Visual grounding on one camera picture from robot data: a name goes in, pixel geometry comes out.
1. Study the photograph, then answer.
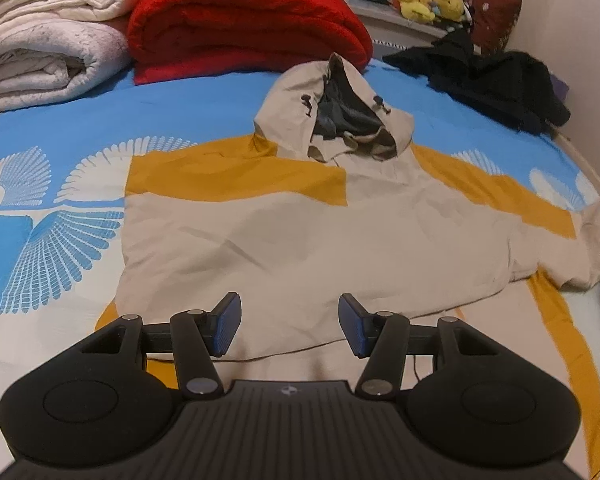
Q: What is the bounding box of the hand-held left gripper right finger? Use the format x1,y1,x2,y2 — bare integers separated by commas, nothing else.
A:
338,293,507,401

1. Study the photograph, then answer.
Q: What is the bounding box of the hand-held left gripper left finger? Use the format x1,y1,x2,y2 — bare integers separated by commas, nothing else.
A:
78,292,243,401

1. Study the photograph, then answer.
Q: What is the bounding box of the beige and yellow hooded jacket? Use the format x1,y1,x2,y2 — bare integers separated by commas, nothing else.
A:
97,52,600,362

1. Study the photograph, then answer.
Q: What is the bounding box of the black clothes pile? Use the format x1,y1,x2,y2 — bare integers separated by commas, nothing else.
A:
382,27,572,135

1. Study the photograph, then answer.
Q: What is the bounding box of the red folded blanket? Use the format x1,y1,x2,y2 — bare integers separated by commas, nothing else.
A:
127,0,373,86

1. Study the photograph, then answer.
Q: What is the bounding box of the dark red cushion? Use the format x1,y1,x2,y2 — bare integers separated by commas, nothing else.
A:
467,0,523,56

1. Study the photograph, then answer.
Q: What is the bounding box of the white folded blanket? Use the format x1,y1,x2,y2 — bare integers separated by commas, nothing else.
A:
0,0,143,117

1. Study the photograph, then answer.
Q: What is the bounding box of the thin black cable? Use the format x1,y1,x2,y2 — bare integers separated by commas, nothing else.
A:
411,355,433,383

